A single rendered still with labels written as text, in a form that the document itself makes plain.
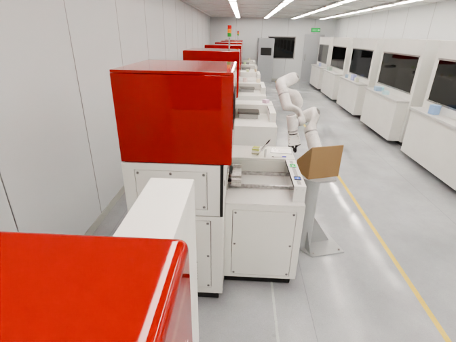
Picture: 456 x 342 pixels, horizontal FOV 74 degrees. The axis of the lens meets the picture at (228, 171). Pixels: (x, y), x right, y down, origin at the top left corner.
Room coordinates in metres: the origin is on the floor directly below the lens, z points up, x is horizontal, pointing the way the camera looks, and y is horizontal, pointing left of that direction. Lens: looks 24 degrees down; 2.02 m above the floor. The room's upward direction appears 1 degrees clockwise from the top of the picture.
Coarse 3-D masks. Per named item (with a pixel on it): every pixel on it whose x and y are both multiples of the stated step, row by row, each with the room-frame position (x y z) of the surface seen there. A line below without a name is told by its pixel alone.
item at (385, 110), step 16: (384, 48) 7.63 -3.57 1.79; (400, 48) 6.84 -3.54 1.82; (416, 48) 6.22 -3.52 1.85; (432, 48) 5.91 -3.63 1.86; (384, 64) 7.44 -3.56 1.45; (400, 64) 6.67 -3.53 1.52; (416, 64) 6.07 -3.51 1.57; (432, 64) 5.91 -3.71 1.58; (384, 80) 7.26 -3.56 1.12; (400, 80) 6.51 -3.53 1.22; (416, 80) 5.94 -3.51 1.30; (368, 96) 7.41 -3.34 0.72; (384, 96) 6.54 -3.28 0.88; (400, 96) 6.36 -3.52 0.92; (416, 96) 5.92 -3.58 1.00; (368, 112) 7.22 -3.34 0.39; (384, 112) 6.44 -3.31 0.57; (400, 112) 6.00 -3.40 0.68; (384, 128) 6.27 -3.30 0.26; (400, 128) 6.00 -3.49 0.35; (400, 144) 5.96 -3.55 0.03
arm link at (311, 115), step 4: (312, 108) 2.82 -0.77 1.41; (316, 108) 2.82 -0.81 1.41; (304, 112) 2.84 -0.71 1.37; (308, 112) 2.81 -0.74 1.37; (312, 112) 2.78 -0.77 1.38; (316, 112) 2.78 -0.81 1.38; (308, 116) 2.80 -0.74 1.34; (312, 116) 2.76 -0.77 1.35; (316, 116) 2.77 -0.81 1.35; (308, 120) 2.81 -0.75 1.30; (312, 120) 2.75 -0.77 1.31; (316, 120) 2.78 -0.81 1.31; (308, 124) 2.75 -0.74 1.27; (312, 124) 2.74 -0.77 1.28; (316, 124) 2.79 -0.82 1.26; (304, 128) 2.77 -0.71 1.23; (308, 128) 2.73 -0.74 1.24; (312, 128) 2.72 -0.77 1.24; (316, 128) 2.74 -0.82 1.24; (304, 132) 2.76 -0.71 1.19
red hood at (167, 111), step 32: (128, 64) 2.20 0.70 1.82; (160, 64) 2.25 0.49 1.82; (192, 64) 2.30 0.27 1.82; (224, 64) 2.35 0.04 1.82; (128, 96) 1.89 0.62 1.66; (160, 96) 1.88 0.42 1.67; (192, 96) 1.87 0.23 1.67; (224, 96) 1.86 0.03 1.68; (128, 128) 1.89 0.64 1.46; (160, 128) 1.88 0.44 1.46; (192, 128) 1.87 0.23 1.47; (224, 128) 1.86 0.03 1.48; (128, 160) 1.89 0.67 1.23; (160, 160) 1.88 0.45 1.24; (192, 160) 1.87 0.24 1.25; (224, 160) 1.86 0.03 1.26
